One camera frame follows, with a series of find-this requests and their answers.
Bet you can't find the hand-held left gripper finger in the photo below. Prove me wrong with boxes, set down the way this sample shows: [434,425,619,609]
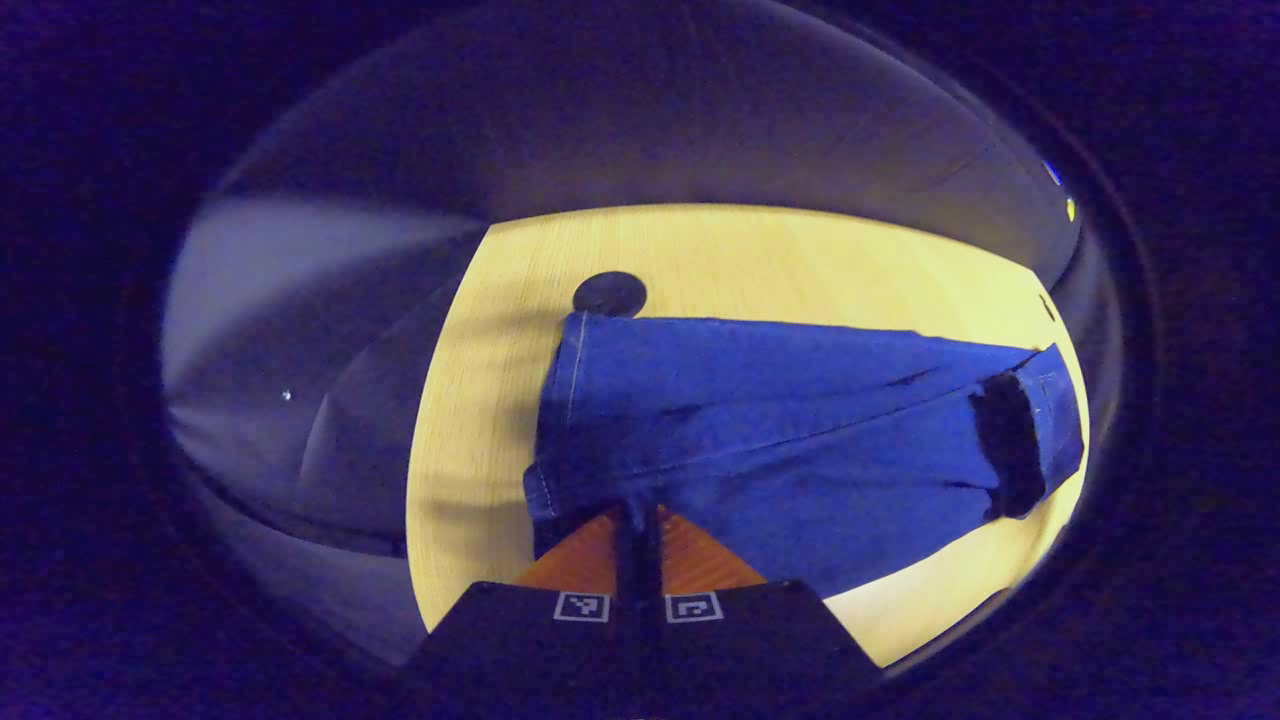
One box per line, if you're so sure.
[400,505,641,701]
[645,505,886,701]

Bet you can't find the blue denim jeans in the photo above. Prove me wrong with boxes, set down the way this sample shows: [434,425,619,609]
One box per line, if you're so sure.
[522,310,1086,601]

